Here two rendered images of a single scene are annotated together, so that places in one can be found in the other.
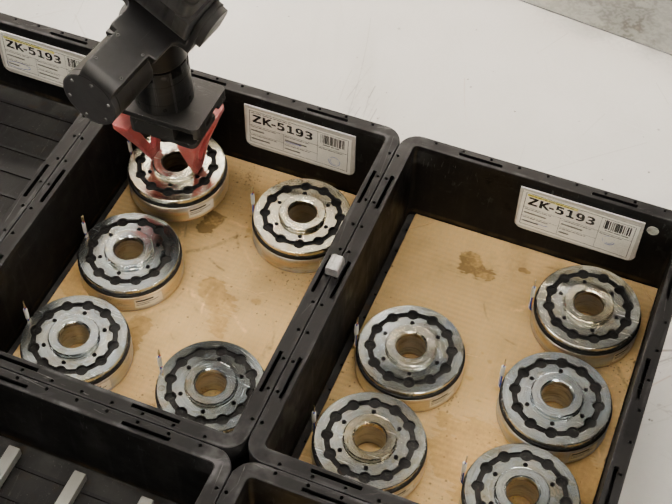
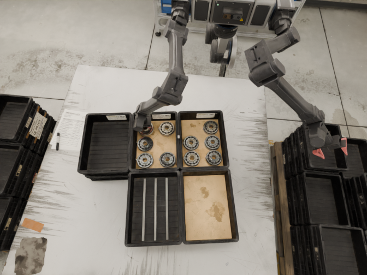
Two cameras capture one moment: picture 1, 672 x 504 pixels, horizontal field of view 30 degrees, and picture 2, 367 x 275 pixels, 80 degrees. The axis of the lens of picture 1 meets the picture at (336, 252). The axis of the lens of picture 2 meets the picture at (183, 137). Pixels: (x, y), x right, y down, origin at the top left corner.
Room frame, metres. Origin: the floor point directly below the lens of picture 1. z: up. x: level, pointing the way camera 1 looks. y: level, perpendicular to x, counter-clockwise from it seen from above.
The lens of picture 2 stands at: (0.20, 0.22, 2.19)
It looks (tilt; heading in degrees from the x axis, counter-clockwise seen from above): 66 degrees down; 333
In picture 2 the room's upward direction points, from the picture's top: 3 degrees clockwise
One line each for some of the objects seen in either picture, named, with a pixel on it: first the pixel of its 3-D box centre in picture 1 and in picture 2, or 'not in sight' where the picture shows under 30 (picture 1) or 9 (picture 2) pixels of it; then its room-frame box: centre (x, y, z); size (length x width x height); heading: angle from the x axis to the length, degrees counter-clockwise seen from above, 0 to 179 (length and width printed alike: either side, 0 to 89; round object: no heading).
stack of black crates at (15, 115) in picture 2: not in sight; (22, 127); (1.58, 1.17, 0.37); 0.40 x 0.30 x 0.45; 151
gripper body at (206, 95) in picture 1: (162, 81); (142, 119); (0.88, 0.17, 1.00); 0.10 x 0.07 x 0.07; 68
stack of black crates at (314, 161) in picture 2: not in sight; (309, 154); (0.33, -1.11, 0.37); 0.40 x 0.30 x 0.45; 151
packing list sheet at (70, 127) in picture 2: not in sight; (70, 129); (1.17, 0.67, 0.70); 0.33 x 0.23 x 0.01; 151
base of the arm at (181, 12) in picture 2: not in sight; (179, 15); (1.10, -0.17, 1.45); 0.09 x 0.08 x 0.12; 61
